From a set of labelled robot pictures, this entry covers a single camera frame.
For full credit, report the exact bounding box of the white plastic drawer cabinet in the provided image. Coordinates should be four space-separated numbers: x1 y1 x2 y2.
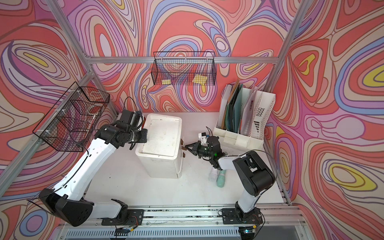
135 114 183 179

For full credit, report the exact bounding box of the black wire basket left wall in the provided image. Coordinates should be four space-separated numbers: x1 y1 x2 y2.
33 83 110 152

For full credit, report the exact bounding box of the white desk file organizer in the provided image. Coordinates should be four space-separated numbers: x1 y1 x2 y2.
213 84 276 150

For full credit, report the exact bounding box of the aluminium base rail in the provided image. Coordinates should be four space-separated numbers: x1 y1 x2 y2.
50 204 314 240

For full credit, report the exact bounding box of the translucent white plastic tube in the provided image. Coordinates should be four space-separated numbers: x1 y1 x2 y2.
209 168 220 182

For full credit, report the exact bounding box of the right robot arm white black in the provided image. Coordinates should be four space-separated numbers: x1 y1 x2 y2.
184 136 276 226

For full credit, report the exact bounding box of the teal plastic folder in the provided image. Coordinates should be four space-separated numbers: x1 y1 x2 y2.
226 84 243 133

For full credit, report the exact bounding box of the black wire basket back wall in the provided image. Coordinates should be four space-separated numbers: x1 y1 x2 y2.
151 51 217 86

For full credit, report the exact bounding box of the black wire basket wall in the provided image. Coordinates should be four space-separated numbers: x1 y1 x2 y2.
151 51 217 86
33 83 110 152

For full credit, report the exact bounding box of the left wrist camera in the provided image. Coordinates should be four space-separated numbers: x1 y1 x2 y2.
120 110 144 129

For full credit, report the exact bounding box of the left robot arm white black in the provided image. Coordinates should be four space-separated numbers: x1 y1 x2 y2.
39 110 148 227

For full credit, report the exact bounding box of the brown cardboard folder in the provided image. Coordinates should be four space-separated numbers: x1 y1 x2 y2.
221 79 239 130

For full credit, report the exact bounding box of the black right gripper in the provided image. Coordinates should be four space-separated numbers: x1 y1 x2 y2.
185 140 214 159

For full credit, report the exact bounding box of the teal microphone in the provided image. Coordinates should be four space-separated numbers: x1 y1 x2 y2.
216 170 226 188

